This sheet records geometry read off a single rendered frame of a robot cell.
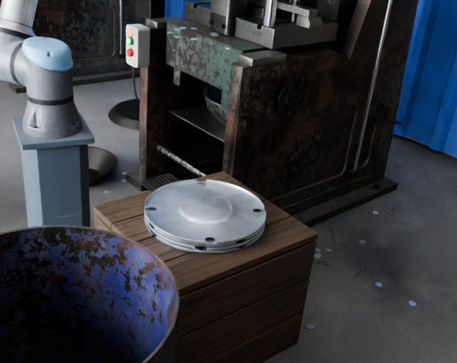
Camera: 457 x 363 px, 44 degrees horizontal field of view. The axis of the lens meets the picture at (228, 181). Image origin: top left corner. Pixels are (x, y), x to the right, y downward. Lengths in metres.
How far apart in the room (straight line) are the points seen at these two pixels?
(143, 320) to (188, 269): 0.15
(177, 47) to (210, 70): 0.18
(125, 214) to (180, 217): 0.14
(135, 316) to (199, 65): 0.98
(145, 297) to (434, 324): 0.96
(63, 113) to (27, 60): 0.16
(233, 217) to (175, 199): 0.16
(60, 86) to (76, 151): 0.18
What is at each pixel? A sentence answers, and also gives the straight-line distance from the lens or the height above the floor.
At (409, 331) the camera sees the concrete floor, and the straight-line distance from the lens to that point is 1.71.
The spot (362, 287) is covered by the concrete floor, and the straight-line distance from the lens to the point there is 1.82.
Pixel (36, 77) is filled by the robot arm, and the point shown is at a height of 0.61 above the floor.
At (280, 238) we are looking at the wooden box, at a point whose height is 0.35.
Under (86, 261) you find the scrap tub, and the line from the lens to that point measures 1.12.
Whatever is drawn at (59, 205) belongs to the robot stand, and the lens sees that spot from 1.60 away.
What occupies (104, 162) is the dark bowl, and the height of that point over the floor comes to 0.03.
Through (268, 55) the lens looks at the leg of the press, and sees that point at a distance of 1.67.
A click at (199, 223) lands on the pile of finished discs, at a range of 1.29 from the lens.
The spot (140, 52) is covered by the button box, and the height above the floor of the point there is 0.55.
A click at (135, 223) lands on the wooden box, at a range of 1.33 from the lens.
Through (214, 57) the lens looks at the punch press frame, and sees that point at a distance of 1.80.
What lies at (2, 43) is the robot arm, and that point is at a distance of 1.57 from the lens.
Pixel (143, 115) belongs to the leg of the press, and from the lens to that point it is 2.09.
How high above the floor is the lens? 1.06
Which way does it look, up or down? 27 degrees down
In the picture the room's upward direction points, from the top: 6 degrees clockwise
